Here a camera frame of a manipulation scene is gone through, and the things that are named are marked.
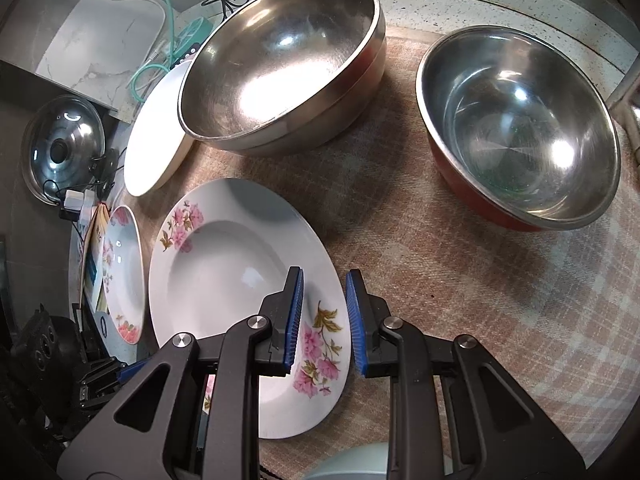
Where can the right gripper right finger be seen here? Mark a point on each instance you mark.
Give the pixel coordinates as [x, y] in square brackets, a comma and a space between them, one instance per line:
[455, 411]

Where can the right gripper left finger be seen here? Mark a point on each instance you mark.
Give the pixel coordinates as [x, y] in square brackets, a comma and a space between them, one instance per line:
[191, 411]

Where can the light blue bowl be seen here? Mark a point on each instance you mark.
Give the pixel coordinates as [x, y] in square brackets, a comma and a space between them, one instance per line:
[365, 462]

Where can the floral white deep plate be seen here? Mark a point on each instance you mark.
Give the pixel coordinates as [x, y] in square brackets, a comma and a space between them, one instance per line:
[223, 248]

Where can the small floral plate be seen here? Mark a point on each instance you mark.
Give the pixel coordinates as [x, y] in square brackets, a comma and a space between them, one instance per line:
[123, 277]

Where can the plain white plate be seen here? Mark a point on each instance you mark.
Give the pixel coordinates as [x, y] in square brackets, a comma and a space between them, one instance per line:
[157, 144]

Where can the steel bowl red outside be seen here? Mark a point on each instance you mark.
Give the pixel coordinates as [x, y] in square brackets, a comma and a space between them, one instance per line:
[517, 130]

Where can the checkered beige table cloth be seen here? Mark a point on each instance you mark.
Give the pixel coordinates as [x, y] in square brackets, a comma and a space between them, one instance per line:
[559, 310]

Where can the steel pot lid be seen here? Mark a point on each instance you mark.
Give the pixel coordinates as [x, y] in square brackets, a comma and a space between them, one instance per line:
[61, 148]

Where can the teal power strip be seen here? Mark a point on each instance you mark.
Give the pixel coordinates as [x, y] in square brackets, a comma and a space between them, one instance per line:
[190, 39]

